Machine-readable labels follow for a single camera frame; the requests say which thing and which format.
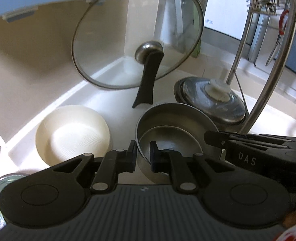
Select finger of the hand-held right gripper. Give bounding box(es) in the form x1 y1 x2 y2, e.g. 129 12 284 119
204 130 296 148

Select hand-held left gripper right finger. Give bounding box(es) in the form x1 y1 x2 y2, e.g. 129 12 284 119
149 141 240 194

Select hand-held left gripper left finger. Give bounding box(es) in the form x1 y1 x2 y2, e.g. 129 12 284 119
45 140 138 194

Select small steel bowl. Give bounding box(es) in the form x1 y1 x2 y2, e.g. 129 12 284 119
139 125 205 176

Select large steel bowl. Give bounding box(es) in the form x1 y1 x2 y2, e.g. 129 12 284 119
136 102 225 185

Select chrome dish rack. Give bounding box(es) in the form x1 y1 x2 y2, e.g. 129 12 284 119
226 0 296 136

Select cream ribbed bowl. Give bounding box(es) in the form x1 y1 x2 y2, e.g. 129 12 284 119
35 105 113 167

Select green cutting board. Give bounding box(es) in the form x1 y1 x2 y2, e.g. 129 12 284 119
191 0 204 58

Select round container lower left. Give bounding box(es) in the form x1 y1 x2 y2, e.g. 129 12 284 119
0 173 30 235

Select glass lid black handle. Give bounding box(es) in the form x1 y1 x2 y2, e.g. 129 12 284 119
71 0 205 109

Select red handled scissors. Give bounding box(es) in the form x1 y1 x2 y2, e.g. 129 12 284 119
265 9 289 66

